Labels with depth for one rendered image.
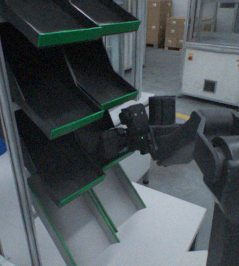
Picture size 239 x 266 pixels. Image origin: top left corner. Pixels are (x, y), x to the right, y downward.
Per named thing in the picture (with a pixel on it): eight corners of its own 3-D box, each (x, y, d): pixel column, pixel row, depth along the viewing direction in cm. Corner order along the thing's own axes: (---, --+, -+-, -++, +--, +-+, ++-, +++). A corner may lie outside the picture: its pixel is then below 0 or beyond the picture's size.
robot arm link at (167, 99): (194, 160, 53) (195, 97, 51) (152, 162, 52) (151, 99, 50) (175, 146, 64) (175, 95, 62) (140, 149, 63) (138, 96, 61)
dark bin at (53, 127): (101, 119, 59) (112, 91, 54) (50, 141, 50) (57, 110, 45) (26, 47, 69) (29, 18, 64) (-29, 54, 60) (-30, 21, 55)
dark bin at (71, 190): (103, 180, 66) (113, 161, 62) (59, 209, 58) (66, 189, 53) (35, 108, 76) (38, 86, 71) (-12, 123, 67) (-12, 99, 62)
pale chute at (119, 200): (138, 210, 86) (147, 206, 83) (109, 235, 77) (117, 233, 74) (90, 133, 89) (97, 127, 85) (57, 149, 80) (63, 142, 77)
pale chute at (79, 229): (111, 243, 75) (120, 241, 71) (73, 278, 66) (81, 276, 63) (58, 154, 77) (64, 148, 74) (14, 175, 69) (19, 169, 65)
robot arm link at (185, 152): (299, 174, 28) (275, 75, 30) (218, 180, 27) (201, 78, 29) (193, 189, 56) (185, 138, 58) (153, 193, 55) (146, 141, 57)
